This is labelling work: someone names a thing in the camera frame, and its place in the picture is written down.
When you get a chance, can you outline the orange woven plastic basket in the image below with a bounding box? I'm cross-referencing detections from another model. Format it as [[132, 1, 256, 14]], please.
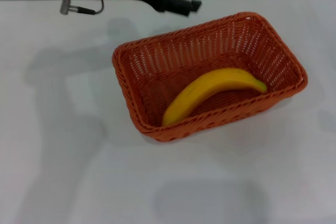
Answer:
[[112, 11, 307, 143]]

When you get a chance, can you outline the yellow banana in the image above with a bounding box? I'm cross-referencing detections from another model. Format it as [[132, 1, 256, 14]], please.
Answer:
[[162, 68, 268, 127]]

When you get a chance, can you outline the black cable with metal plug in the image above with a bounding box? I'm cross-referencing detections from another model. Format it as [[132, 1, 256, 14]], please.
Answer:
[[59, 0, 104, 16]]

